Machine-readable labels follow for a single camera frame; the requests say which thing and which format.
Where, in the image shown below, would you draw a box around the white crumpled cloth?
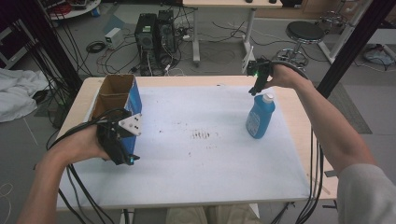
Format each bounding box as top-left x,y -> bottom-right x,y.
0,67 -> 50,124

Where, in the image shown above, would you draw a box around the grey sleeve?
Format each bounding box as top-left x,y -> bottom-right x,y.
336,162 -> 396,224

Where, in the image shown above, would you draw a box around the blue bottle with white cap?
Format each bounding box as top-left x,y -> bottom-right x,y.
245,92 -> 276,140

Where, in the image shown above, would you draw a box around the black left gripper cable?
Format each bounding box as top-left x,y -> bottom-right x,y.
46,106 -> 132,224

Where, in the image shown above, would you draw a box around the black frame post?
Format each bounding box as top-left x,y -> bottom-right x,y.
315,0 -> 396,100
30,0 -> 84,95

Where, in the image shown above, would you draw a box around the black round stool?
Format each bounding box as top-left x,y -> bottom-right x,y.
272,20 -> 326,69

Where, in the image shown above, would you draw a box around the person's right hand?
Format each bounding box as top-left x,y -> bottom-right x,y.
264,63 -> 308,91

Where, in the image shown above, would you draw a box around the coiled black cable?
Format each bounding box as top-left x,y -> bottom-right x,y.
85,40 -> 107,54

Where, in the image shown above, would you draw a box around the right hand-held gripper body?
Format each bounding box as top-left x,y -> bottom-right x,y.
247,57 -> 275,83

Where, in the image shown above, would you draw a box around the person's left hand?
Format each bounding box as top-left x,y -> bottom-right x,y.
50,124 -> 110,166

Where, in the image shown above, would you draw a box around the blue cardboard box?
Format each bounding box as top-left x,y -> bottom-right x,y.
89,74 -> 144,157

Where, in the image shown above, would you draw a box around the round white table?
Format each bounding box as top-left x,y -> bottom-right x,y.
46,0 -> 103,21

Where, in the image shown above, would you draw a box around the person's beige trousers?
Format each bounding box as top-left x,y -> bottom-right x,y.
164,203 -> 263,224

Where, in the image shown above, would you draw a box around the wooden desk with white legs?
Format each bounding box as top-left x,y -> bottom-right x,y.
181,0 -> 284,75

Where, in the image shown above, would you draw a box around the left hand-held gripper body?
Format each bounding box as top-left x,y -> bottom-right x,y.
95,113 -> 144,166

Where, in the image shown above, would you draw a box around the white metal stand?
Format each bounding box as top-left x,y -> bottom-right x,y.
317,0 -> 375,65

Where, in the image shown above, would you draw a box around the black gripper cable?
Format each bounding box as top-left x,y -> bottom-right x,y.
46,106 -> 132,224
270,60 -> 325,224

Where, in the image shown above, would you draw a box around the small white box device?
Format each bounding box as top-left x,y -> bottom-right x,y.
104,27 -> 124,49

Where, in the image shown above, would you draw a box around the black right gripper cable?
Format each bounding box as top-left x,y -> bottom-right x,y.
270,60 -> 325,224

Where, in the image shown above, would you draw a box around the black computer tower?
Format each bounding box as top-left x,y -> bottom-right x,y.
156,9 -> 177,54
134,12 -> 159,62

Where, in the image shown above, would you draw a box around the white table cover sheet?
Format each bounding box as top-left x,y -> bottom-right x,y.
56,85 -> 311,210

